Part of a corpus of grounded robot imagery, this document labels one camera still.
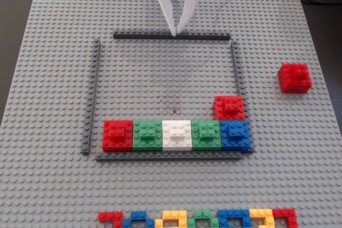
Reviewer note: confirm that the grey studded baseplate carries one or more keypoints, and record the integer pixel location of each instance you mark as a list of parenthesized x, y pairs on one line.
[(53, 78)]

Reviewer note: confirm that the dark grey border strip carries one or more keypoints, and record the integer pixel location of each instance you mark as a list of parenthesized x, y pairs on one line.
[(239, 73), (165, 156), (149, 35), (92, 92)]

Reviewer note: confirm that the green brick cube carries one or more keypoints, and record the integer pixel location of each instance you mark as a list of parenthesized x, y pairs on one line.
[(206, 135), (147, 135)]

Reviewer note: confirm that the blue brick cube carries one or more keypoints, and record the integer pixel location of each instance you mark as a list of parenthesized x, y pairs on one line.
[(235, 135)]

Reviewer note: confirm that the green brick letter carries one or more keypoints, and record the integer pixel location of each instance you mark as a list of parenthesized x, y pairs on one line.
[(203, 214)]

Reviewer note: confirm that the red brick letter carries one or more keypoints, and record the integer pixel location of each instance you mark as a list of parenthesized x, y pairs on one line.
[(107, 216), (286, 212)]

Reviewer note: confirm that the white brick cube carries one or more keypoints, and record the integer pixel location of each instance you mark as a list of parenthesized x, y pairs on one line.
[(177, 135)]

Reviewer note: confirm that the red brick cube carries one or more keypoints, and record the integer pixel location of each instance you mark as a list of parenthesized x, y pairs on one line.
[(117, 135), (229, 108), (295, 78)]

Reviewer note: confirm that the blue brick letter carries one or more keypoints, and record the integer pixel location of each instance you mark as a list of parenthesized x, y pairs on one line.
[(232, 214), (137, 216)]

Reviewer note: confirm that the yellow brick letter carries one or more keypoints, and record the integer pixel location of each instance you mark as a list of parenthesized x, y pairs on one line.
[(262, 213), (173, 215)]

